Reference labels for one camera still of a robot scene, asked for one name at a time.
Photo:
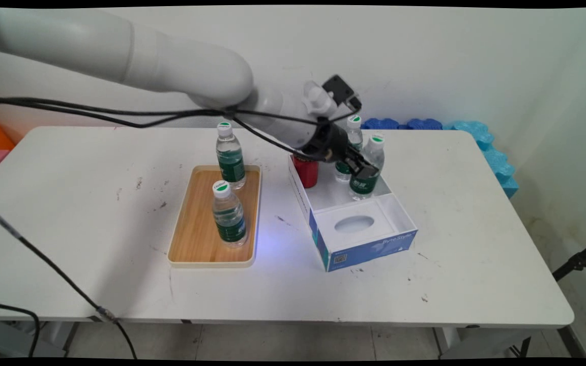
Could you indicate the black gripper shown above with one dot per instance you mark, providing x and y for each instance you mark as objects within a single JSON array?
[{"x": 329, "y": 145}]

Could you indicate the green label water bottle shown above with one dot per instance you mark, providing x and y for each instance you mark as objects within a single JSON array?
[
  {"x": 229, "y": 218},
  {"x": 355, "y": 133},
  {"x": 364, "y": 188},
  {"x": 231, "y": 162}
]

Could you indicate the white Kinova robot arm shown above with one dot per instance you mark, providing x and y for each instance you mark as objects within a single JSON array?
[{"x": 120, "y": 46}]

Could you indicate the dark blue foam mat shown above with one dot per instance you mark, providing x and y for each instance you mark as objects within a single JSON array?
[
  {"x": 380, "y": 124},
  {"x": 425, "y": 124}
]

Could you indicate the red soda can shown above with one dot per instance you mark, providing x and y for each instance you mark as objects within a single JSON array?
[{"x": 307, "y": 174}]

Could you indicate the white and blue cardboard box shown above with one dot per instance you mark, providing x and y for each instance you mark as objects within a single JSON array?
[{"x": 354, "y": 223}]

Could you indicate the light blue foam mat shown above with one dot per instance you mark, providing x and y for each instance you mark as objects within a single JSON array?
[{"x": 496, "y": 160}]

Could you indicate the bamboo tray with cream rim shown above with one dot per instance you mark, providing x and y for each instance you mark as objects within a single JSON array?
[{"x": 196, "y": 234}]

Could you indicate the black tripod leg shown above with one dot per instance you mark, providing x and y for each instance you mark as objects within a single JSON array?
[{"x": 578, "y": 263}]

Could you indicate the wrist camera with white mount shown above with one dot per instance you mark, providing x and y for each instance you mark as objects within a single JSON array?
[{"x": 338, "y": 91}]

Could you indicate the grey table leg frame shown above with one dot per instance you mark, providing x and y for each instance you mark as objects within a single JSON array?
[{"x": 476, "y": 343}]

